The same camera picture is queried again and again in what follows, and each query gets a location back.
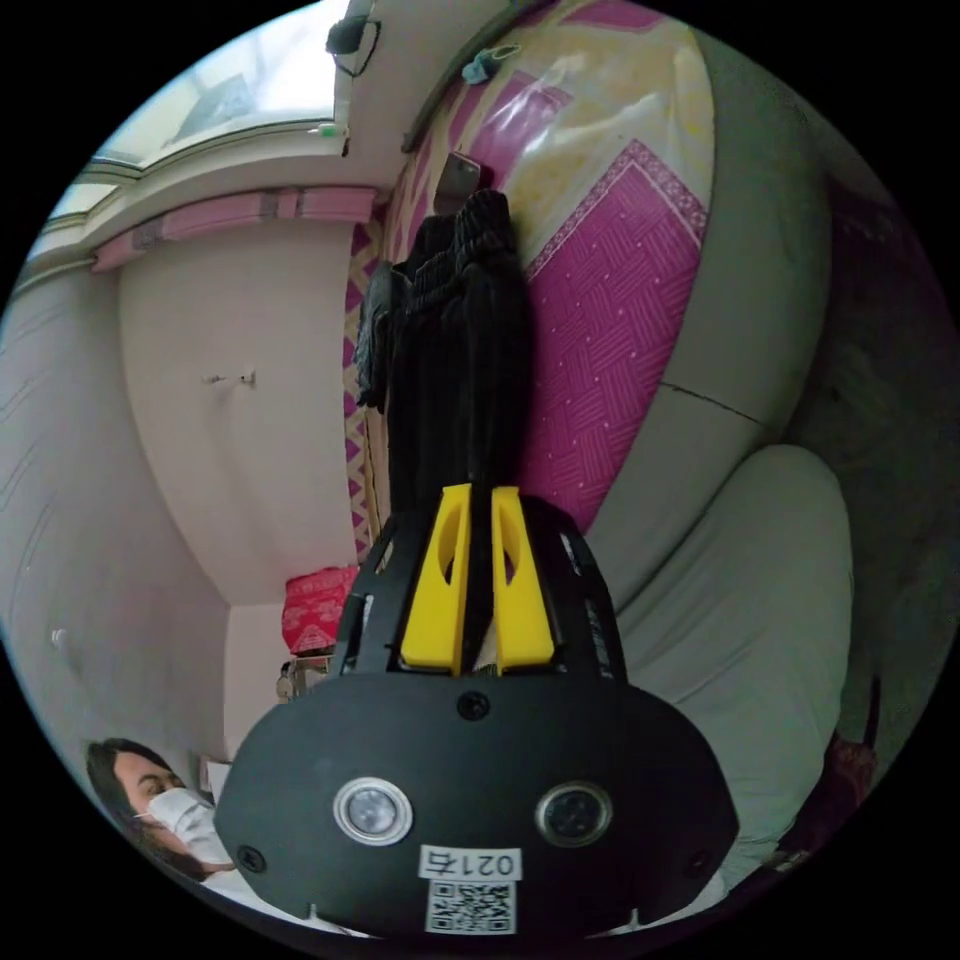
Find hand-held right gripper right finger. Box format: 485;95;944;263
490;485;562;675

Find bed with pink woven mat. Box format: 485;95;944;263
341;0;838;545

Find person's body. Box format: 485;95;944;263
84;737;253;905

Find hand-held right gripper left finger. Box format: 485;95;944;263
399;482;475;674

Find red printed carton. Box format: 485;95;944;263
282;566;362;659

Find window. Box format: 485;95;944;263
44;0;355;226

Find pink curtain pelmet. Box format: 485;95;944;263
91;187;378;275

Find gray pants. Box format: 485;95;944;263
355;187;543;530

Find white rolled blanket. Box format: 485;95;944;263
599;442;858;864

